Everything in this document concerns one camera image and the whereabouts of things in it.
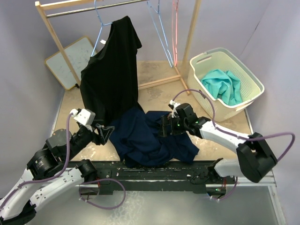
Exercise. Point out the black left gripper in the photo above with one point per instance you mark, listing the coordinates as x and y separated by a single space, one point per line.
105 131

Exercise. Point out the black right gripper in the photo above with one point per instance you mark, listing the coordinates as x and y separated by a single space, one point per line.
167 120

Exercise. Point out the navy blue t shirt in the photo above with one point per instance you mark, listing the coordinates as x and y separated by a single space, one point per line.
137 141

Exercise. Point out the teal t shirt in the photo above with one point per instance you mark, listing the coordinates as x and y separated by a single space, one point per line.
223 85

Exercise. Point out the light blue hanger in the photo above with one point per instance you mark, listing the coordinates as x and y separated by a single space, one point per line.
155 14
100 29

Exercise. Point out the pink wire hanger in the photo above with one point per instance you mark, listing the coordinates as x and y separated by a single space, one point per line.
175 6

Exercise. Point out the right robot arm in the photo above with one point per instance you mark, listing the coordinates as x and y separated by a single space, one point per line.
254 156

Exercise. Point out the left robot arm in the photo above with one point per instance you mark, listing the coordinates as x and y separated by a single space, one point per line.
46 175

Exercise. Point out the black hanging garment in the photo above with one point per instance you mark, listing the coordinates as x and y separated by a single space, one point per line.
109 85

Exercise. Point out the cream perforated laundry basket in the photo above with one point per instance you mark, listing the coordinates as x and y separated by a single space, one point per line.
251 87

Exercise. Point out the wooden clothes rack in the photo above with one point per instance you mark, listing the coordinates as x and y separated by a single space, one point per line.
74 47

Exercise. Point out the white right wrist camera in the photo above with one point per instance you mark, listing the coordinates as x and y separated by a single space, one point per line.
173 105

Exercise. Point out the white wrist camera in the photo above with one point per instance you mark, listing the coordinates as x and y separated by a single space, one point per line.
84 117
173 105

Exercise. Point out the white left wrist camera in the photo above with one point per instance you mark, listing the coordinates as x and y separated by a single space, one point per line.
84 117

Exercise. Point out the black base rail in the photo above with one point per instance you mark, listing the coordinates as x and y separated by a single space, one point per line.
173 176

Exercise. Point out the aluminium frame rail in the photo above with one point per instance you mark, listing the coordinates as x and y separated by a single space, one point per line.
173 194

